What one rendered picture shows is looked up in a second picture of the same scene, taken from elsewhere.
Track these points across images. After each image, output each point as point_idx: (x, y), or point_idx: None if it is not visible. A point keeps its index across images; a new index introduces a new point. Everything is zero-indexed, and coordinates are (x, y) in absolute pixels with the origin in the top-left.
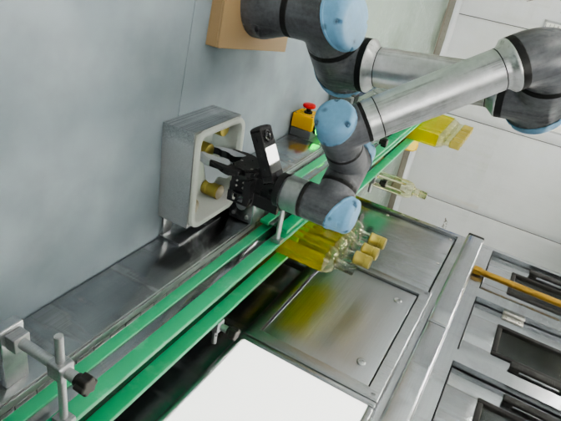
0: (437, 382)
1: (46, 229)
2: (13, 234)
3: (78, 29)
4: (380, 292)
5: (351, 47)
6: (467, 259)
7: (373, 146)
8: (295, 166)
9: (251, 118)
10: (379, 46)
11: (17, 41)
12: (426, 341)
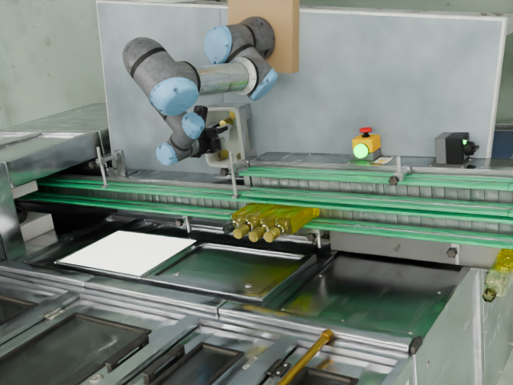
0: (163, 307)
1: (160, 134)
2: (149, 130)
3: None
4: (257, 278)
5: (213, 61)
6: (343, 326)
7: (185, 119)
8: (295, 164)
9: (297, 123)
10: (235, 61)
11: None
12: (198, 297)
